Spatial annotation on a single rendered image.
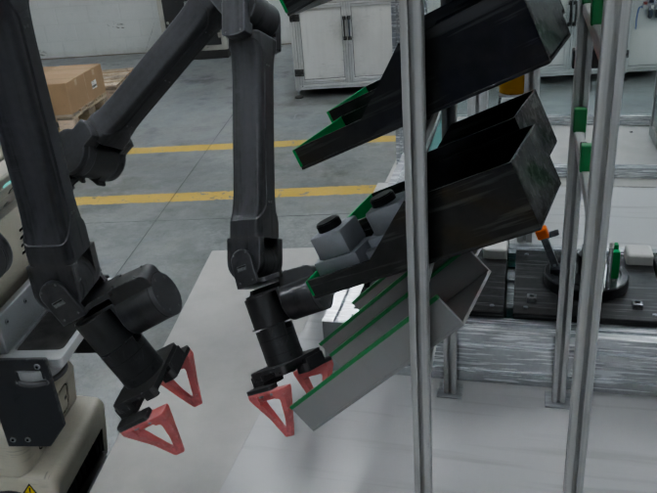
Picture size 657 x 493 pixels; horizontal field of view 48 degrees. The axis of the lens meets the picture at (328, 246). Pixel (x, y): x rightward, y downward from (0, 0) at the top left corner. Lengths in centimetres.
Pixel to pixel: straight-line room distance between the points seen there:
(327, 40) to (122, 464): 568
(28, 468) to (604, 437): 90
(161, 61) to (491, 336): 69
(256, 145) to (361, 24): 551
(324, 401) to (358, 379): 7
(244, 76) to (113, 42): 893
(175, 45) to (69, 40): 904
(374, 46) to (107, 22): 442
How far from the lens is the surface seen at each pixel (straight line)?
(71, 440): 138
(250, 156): 110
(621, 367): 125
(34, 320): 125
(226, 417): 124
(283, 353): 107
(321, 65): 666
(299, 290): 104
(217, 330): 147
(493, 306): 126
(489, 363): 125
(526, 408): 122
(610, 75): 69
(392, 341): 84
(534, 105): 95
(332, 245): 84
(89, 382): 300
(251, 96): 112
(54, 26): 1030
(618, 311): 128
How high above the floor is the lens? 161
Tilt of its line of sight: 25 degrees down
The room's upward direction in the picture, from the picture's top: 5 degrees counter-clockwise
